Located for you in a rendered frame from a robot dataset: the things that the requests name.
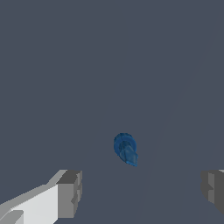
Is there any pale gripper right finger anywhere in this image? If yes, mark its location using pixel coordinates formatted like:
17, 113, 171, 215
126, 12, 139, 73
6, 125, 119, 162
199, 169, 224, 216

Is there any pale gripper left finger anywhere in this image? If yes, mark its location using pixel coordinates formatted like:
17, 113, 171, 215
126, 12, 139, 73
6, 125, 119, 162
0, 169, 83, 224

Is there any small blue object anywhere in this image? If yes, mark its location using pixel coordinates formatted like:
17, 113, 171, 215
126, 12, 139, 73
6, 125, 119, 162
113, 132, 139, 168

